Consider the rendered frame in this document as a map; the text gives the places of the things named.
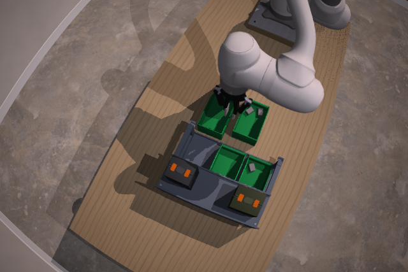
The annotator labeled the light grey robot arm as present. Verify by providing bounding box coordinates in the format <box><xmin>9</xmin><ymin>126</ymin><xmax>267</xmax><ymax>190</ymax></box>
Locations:
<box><xmin>218</xmin><ymin>0</ymin><xmax>351</xmax><ymax>113</ymax></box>

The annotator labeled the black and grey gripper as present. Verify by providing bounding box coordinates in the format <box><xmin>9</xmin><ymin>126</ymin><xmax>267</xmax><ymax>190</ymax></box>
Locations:
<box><xmin>213</xmin><ymin>85</ymin><xmax>252</xmax><ymax>119</ymax></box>

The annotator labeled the green bin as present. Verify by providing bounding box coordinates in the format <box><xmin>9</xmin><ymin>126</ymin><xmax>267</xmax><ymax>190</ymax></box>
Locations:
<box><xmin>231</xmin><ymin>100</ymin><xmax>270</xmax><ymax>146</ymax></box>
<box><xmin>197</xmin><ymin>93</ymin><xmax>233</xmax><ymax>140</ymax></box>
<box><xmin>209</xmin><ymin>145</ymin><xmax>246</xmax><ymax>180</ymax></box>
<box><xmin>238</xmin><ymin>156</ymin><xmax>272</xmax><ymax>191</ymax></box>

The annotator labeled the grey metal shelf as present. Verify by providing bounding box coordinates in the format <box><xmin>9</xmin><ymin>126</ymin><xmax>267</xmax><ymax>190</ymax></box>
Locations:
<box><xmin>154</xmin><ymin>121</ymin><xmax>284</xmax><ymax>229</ymax></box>

